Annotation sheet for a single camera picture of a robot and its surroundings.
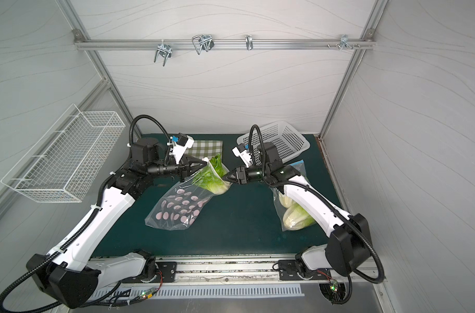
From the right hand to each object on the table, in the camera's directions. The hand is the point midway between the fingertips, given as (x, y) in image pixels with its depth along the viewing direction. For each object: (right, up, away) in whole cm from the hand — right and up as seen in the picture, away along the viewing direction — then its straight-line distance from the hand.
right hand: (225, 177), depth 72 cm
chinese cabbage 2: (+26, -13, +16) cm, 33 cm away
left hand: (-7, +5, -6) cm, 10 cm away
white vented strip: (-27, -41, -3) cm, 49 cm away
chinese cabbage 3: (+29, -18, +9) cm, 35 cm away
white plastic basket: (+35, +15, +43) cm, 58 cm away
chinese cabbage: (-4, +1, -3) cm, 5 cm away
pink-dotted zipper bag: (-17, -10, 0) cm, 19 cm away
